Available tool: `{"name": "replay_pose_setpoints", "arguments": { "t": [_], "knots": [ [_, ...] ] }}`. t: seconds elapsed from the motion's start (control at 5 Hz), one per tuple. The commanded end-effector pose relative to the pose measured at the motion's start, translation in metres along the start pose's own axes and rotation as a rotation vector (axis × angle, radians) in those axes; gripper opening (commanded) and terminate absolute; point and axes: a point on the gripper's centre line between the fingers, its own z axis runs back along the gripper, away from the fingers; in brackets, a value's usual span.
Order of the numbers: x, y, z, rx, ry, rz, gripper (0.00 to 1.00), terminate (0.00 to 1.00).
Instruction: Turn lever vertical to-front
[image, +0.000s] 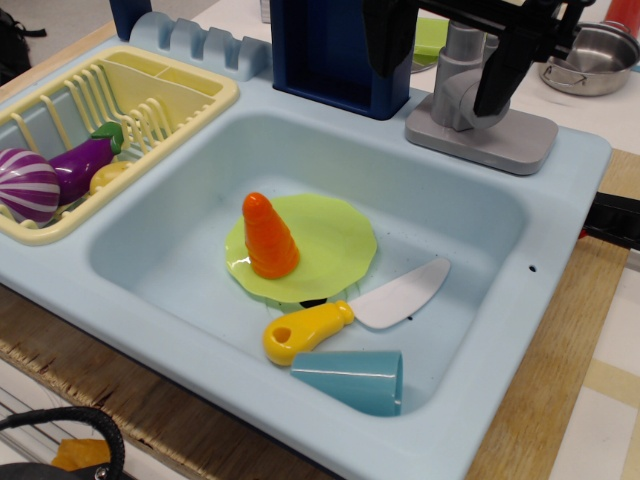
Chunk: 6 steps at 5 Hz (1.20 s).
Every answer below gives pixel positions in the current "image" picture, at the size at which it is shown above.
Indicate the dark blue toy box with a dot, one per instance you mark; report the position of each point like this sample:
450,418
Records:
318,50

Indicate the yellow handled toy knife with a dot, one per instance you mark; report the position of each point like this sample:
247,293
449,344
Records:
301,331

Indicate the green tray in background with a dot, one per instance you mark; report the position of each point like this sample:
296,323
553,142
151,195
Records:
430,38

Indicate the purple striped toy onion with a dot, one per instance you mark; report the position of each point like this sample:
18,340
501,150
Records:
29,186

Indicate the lime green toy plate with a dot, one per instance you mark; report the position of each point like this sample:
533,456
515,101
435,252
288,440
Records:
336,243

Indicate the black bag with strap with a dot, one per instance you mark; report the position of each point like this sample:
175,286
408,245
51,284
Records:
50,452

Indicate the red object at top right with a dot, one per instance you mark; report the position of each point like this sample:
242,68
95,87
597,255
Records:
624,14

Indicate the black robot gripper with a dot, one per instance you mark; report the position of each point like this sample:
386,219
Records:
530,31

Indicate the purple toy eggplant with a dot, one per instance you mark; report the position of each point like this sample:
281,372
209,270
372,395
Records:
75,168

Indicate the teal blue toy cup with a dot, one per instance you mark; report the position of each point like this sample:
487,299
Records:
368,381

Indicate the cream yellow dish rack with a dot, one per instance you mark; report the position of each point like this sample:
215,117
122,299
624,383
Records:
145,104

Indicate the orange toy carrot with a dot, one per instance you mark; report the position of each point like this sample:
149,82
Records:
271,247

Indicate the stainless steel pot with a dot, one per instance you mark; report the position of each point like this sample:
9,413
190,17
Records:
599,63

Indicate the black clamp at right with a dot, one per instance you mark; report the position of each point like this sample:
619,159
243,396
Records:
613,219

